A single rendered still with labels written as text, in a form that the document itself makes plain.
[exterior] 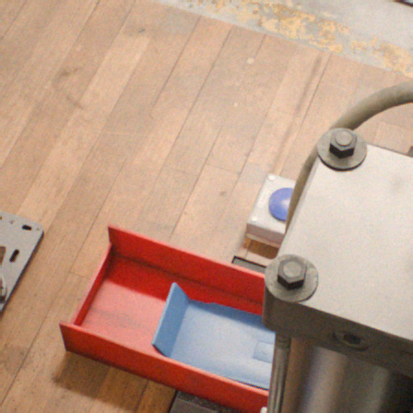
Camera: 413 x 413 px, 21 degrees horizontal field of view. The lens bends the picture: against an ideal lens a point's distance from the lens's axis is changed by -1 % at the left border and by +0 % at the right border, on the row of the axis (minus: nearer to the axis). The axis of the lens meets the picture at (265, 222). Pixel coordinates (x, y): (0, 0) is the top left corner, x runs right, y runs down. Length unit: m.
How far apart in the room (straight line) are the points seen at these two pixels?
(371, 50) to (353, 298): 2.09
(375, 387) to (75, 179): 0.75
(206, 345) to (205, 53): 0.38
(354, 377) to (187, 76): 0.83
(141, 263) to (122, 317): 0.06
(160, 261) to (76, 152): 0.18
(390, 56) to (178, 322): 1.50
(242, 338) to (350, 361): 0.62
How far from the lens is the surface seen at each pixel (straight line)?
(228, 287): 1.14
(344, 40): 2.56
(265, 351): 1.12
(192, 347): 1.12
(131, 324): 1.14
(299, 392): 0.57
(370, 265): 0.48
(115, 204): 1.21
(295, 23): 2.58
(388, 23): 2.60
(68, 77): 1.32
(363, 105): 0.53
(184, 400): 1.11
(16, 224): 1.20
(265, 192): 1.18
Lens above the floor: 1.92
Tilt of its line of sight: 58 degrees down
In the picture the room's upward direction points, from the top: 5 degrees clockwise
